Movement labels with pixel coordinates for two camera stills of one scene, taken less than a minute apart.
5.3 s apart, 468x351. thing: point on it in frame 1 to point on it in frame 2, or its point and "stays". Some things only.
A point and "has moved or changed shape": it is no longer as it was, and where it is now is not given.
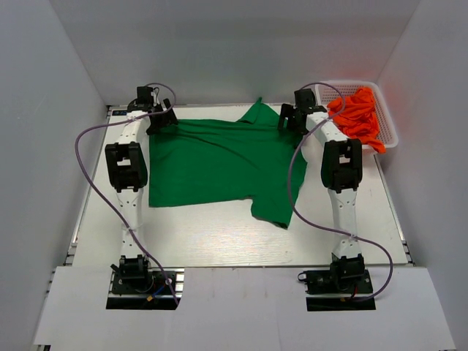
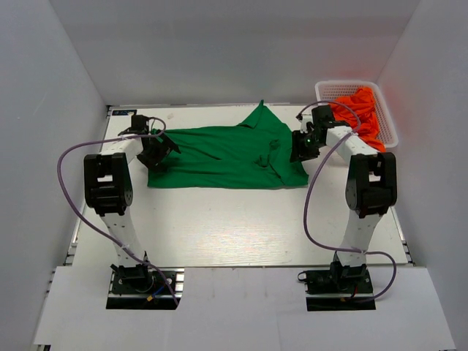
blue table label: x=119 y=112 stays
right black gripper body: x=300 y=126 to x=306 y=145
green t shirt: x=208 y=161 has moved or changed shape
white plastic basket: x=327 y=91 stays
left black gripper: x=169 y=118 to x=165 y=146
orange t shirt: x=356 y=113 stays
